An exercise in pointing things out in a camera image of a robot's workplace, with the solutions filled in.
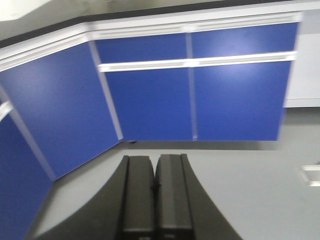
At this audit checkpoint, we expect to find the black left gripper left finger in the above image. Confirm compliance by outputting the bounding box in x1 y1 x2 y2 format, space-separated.
34 155 155 240

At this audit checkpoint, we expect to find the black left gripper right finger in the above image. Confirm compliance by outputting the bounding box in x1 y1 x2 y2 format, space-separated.
155 154 241 240

